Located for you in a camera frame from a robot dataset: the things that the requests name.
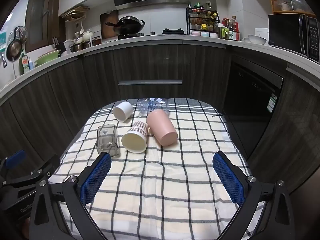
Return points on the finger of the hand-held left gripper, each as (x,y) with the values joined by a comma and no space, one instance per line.
(15,158)
(41,170)

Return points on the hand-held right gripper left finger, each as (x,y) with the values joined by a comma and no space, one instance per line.
(96,177)

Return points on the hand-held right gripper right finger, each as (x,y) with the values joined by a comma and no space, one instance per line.
(228,180)

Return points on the clear grey glass cup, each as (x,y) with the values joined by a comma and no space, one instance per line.
(107,140)

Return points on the checked paper cup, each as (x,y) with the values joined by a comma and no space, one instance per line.
(135,138)

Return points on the white cup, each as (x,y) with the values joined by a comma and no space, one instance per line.
(123,111)

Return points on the pink cup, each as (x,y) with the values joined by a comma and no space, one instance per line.
(162,128)

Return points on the checked white cloth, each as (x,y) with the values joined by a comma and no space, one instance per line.
(160,180)

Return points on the black dishwasher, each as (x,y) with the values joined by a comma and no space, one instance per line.
(250,105)

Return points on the green dish soap bottle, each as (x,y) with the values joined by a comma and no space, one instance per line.
(25,65)

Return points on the blue bottle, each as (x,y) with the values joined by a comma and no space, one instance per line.
(31,65)

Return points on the green basin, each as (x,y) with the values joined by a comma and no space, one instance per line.
(47,57)

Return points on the dark wood drawer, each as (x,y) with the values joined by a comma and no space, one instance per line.
(150,86)

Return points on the hanging frying pan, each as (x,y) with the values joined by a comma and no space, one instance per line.
(13,48)

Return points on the white kettle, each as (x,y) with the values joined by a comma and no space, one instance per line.
(67,45)

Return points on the steel pot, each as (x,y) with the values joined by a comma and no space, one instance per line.
(80,46)

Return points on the white teapot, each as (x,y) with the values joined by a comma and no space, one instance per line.
(88,35)

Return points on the dark wooden door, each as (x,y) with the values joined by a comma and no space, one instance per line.
(42,17)

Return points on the white bowl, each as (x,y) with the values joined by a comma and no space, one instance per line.
(257,39)

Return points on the green mug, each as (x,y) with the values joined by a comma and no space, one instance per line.
(224,33)

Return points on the black gas stove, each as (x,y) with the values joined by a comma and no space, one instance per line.
(152,34)

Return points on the black wok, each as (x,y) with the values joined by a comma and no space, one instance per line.
(128,25)

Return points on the dark wooden cutting board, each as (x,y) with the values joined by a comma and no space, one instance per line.
(106,21)

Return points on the black microwave oven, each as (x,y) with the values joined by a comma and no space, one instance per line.
(292,33)

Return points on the black spice rack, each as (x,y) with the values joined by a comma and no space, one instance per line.
(202,21)

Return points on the gold wall shelf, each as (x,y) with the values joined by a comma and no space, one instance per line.
(75,12)

